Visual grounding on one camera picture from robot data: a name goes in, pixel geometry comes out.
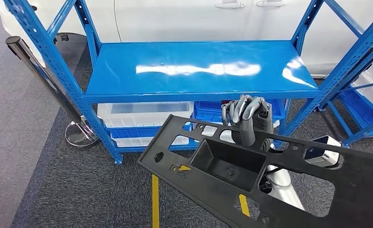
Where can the yellow floor tape square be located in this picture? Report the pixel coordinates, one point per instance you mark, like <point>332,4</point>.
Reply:
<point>155,204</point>

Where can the blue wheeled shelf rack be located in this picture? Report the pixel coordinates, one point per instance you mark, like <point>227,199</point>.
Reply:
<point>359,126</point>

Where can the blue metal shelf rack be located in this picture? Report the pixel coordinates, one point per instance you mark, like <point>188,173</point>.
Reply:
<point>174,56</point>

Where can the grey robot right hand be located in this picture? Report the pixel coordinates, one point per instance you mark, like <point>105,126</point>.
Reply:
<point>265,119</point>

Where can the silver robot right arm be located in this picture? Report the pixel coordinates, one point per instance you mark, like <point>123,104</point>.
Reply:
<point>282,188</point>

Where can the black plastic panel part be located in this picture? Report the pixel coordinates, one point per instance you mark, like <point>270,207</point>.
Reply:
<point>362,188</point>

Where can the blue plastic bin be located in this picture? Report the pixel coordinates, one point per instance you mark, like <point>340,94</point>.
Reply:
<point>133,132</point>
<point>208,110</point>

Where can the white car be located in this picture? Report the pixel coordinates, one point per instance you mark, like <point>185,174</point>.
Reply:
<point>174,19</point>

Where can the black stanchion with chrome base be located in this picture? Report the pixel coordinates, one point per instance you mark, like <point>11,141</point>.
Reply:
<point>81,135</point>

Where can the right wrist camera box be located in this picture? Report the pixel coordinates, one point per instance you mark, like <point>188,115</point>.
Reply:
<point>324,155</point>

